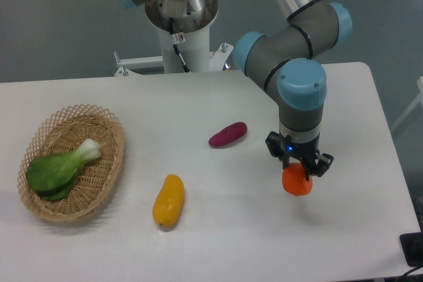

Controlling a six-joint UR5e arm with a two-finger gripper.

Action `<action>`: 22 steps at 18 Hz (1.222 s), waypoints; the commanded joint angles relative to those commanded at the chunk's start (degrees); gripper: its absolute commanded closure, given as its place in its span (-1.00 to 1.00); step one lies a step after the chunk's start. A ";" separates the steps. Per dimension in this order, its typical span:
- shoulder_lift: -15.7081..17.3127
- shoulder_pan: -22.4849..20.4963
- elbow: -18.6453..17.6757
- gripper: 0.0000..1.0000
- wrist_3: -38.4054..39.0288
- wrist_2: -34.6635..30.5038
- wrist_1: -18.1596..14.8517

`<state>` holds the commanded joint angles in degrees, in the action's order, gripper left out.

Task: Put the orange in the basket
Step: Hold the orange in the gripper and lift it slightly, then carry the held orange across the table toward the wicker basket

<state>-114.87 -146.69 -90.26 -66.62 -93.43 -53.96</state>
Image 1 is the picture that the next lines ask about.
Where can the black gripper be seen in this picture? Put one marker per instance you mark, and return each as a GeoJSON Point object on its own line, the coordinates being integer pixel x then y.
{"type": "Point", "coordinates": [284, 148]}

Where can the orange fruit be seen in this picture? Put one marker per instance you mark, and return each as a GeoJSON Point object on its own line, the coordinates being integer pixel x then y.
{"type": "Point", "coordinates": [294, 180]}

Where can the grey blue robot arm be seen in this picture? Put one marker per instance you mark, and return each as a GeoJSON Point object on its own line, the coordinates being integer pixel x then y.
{"type": "Point", "coordinates": [282, 65]}

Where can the woven wicker basket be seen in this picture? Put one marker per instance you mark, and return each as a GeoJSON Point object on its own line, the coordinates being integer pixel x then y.
{"type": "Point", "coordinates": [64, 131]}

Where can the purple sweet potato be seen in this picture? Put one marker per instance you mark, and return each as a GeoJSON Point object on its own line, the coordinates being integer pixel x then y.
{"type": "Point", "coordinates": [228, 135]}

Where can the yellow mango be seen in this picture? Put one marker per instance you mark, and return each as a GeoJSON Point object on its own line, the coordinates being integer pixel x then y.
{"type": "Point", "coordinates": [169, 202]}

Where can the black device at table edge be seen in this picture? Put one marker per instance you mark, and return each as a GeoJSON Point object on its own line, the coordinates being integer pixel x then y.
{"type": "Point", "coordinates": [411, 244]}

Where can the green bok choy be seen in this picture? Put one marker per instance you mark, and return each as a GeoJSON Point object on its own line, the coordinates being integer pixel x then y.
{"type": "Point", "coordinates": [53, 176]}

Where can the white frame at right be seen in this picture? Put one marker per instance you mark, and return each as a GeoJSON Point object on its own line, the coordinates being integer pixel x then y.
{"type": "Point", "coordinates": [405, 118]}

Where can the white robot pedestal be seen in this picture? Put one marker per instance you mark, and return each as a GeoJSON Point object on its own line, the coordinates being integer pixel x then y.
{"type": "Point", "coordinates": [183, 29]}

